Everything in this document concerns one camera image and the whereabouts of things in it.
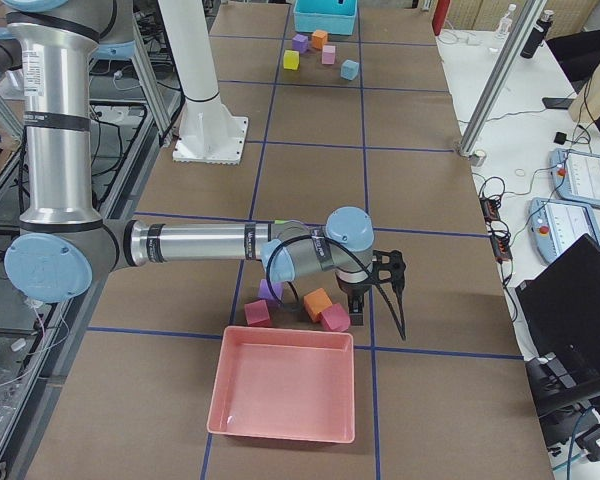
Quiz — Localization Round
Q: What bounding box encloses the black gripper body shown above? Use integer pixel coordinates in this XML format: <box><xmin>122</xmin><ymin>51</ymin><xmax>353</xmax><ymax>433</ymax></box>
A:
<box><xmin>336</xmin><ymin>272</ymin><xmax>372</xmax><ymax>301</ymax></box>

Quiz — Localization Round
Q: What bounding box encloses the light blue foam block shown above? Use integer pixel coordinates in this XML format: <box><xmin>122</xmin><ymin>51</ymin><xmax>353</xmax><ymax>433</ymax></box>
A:
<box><xmin>340</xmin><ymin>59</ymin><xmax>360</xmax><ymax>81</ymax></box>

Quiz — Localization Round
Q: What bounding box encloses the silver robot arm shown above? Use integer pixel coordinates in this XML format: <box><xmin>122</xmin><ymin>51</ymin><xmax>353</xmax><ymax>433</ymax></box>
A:
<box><xmin>4</xmin><ymin>1</ymin><xmax>374</xmax><ymax>325</ymax></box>

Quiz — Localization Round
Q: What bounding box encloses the magenta foam block right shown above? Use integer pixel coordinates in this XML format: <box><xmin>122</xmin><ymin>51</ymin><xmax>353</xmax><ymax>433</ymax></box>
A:
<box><xmin>319</xmin><ymin>303</ymin><xmax>351</xmax><ymax>332</ymax></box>

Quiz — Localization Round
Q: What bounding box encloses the magenta foam block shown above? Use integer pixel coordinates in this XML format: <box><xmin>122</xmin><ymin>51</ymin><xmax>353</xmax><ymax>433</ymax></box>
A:
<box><xmin>319</xmin><ymin>303</ymin><xmax>351</xmax><ymax>332</ymax></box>
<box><xmin>244</xmin><ymin>300</ymin><xmax>272</xmax><ymax>328</ymax></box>

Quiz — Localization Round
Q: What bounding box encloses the orange foam block near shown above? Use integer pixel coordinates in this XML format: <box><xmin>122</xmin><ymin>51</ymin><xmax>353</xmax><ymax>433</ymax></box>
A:
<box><xmin>303</xmin><ymin>288</ymin><xmax>333</xmax><ymax>323</ymax></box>

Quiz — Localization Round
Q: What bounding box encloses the orange foam block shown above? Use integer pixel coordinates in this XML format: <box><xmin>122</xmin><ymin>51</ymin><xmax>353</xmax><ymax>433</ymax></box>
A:
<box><xmin>303</xmin><ymin>288</ymin><xmax>333</xmax><ymax>323</ymax></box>
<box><xmin>311</xmin><ymin>29</ymin><xmax>328</xmax><ymax>50</ymax></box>

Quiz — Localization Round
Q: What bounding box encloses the purple foam block near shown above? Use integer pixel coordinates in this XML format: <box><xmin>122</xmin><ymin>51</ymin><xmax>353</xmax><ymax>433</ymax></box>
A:
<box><xmin>258</xmin><ymin>279</ymin><xmax>283</xmax><ymax>307</ymax></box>

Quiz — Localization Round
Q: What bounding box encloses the purple foam block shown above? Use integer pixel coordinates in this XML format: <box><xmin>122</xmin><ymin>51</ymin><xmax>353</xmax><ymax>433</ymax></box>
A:
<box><xmin>258</xmin><ymin>279</ymin><xmax>283</xmax><ymax>307</ymax></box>
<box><xmin>292</xmin><ymin>33</ymin><xmax>309</xmax><ymax>54</ymax></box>

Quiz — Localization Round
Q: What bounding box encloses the magenta foam block left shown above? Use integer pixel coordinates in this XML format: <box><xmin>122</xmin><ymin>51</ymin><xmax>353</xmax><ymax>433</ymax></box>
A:
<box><xmin>244</xmin><ymin>300</ymin><xmax>272</xmax><ymax>328</ymax></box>

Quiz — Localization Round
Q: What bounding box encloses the pink plastic tray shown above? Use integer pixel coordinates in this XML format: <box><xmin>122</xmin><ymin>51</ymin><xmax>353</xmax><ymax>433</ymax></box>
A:
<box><xmin>207</xmin><ymin>326</ymin><xmax>355</xmax><ymax>444</ymax></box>

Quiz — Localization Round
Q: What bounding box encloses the black orange power strip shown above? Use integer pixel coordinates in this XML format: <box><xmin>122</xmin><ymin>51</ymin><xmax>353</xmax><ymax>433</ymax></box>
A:
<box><xmin>479</xmin><ymin>197</ymin><xmax>513</xmax><ymax>264</ymax></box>

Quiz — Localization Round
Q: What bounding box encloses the lower teach pendant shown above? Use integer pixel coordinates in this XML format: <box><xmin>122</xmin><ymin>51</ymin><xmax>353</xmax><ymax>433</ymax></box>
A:
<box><xmin>529</xmin><ymin>197</ymin><xmax>600</xmax><ymax>264</ymax></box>

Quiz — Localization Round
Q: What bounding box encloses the teach pendant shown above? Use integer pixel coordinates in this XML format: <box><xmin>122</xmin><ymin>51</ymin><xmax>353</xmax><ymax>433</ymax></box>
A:
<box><xmin>549</xmin><ymin>148</ymin><xmax>600</xmax><ymax>209</ymax></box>
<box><xmin>529</xmin><ymin>197</ymin><xmax>600</xmax><ymax>264</ymax></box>

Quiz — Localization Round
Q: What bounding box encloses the black laptop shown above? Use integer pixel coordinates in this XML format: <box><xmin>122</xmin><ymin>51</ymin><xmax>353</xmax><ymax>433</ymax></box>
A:
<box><xmin>516</xmin><ymin>234</ymin><xmax>600</xmax><ymax>371</ymax></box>

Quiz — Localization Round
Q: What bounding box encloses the black monitor stand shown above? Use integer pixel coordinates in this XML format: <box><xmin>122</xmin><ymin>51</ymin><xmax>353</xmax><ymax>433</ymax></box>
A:
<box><xmin>525</xmin><ymin>354</ymin><xmax>600</xmax><ymax>448</ymax></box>

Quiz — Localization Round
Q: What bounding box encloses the yellow foam block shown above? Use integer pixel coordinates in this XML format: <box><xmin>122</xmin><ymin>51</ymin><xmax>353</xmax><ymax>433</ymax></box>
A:
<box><xmin>283</xmin><ymin>50</ymin><xmax>300</xmax><ymax>71</ymax></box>

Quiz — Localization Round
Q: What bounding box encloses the pink foam block far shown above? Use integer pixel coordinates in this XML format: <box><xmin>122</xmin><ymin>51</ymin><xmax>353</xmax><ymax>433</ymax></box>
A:
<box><xmin>321</xmin><ymin>44</ymin><xmax>336</xmax><ymax>65</ymax></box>

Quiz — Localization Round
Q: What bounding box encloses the purple foam block far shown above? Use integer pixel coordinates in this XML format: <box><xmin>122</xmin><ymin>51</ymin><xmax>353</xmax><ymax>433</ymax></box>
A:
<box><xmin>292</xmin><ymin>33</ymin><xmax>309</xmax><ymax>54</ymax></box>

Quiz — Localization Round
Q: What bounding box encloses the orange foam block far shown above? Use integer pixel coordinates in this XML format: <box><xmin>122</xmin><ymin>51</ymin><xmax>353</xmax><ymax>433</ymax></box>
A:
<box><xmin>311</xmin><ymin>29</ymin><xmax>328</xmax><ymax>50</ymax></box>

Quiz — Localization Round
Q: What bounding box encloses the upper teach pendant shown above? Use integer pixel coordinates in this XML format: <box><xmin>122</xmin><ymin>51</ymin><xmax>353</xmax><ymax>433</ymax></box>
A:
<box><xmin>549</xmin><ymin>148</ymin><xmax>600</xmax><ymax>209</ymax></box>

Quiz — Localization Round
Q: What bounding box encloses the blue plastic bin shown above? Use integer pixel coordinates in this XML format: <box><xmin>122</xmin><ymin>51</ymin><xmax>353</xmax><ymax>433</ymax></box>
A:
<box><xmin>293</xmin><ymin>0</ymin><xmax>358</xmax><ymax>36</ymax></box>

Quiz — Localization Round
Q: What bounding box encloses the black smartphone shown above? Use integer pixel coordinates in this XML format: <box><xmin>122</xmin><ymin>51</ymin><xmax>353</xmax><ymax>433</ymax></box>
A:
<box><xmin>541</xmin><ymin>97</ymin><xmax>573</xmax><ymax>110</ymax></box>

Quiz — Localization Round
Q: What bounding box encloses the red fire extinguisher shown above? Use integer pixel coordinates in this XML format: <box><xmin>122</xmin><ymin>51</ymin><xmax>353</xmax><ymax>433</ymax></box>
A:
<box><xmin>432</xmin><ymin>0</ymin><xmax>452</xmax><ymax>36</ymax></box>

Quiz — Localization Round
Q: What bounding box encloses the clear sanitizer bottle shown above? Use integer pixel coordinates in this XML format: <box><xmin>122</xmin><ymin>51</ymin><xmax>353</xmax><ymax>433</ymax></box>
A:
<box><xmin>495</xmin><ymin>4</ymin><xmax>517</xmax><ymax>39</ymax></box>

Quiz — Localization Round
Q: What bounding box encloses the black water bottle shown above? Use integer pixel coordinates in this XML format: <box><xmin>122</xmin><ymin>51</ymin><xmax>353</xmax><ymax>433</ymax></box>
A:
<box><xmin>520</xmin><ymin>9</ymin><xmax>554</xmax><ymax>59</ymax></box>

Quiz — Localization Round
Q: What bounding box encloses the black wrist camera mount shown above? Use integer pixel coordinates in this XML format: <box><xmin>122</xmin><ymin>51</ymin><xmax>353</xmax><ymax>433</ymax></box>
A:
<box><xmin>372</xmin><ymin>250</ymin><xmax>407</xmax><ymax>296</ymax></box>

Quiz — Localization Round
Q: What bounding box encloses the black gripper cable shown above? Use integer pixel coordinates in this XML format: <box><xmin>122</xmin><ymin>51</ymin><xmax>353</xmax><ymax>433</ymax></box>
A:
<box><xmin>264</xmin><ymin>234</ymin><xmax>410</xmax><ymax>343</ymax></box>

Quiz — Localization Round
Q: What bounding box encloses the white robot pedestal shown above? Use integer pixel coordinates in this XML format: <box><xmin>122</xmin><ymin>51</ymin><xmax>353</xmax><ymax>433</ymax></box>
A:
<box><xmin>159</xmin><ymin>0</ymin><xmax>249</xmax><ymax>165</ymax></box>

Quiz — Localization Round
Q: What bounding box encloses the aluminium frame post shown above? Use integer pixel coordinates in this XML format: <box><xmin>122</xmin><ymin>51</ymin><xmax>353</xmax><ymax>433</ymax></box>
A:
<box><xmin>456</xmin><ymin>0</ymin><xmax>547</xmax><ymax>157</ymax></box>

